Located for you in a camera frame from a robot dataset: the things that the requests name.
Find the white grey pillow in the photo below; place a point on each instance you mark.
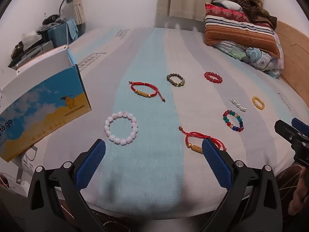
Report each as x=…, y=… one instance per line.
x=229, y=4

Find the pile of dark clothes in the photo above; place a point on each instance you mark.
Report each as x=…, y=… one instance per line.
x=52, y=19

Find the brown blanket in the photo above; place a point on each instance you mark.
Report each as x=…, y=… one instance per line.
x=253, y=7

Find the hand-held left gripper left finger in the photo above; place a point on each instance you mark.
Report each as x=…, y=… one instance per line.
x=90, y=164

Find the floral quilt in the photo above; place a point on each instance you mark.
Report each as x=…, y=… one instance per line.
x=256, y=55

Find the white plastic bag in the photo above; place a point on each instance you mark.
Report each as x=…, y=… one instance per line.
x=31, y=36

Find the grey suitcase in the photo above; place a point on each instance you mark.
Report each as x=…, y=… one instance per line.
x=33, y=53

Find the dark patterned cloth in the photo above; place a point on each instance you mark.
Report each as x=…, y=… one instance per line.
x=286, y=181

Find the person's right hand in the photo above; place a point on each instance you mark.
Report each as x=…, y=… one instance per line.
x=300, y=195

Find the white cardboard box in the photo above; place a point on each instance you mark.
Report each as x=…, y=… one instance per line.
x=43, y=106

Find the tied beige curtain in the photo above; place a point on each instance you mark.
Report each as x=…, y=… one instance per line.
x=79, y=7

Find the wooden headboard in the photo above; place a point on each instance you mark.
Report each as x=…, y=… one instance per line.
x=294, y=53

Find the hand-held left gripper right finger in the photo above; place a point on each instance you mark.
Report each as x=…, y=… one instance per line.
x=216, y=164

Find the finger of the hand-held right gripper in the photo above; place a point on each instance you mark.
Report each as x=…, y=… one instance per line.
x=299, y=123
x=284, y=130

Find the blue suitcase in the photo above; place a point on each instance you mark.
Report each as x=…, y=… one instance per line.
x=58, y=36

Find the light blue cloth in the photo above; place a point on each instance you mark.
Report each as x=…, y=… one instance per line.
x=72, y=29

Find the striped red orange pillow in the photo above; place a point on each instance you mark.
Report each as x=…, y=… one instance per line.
x=241, y=31

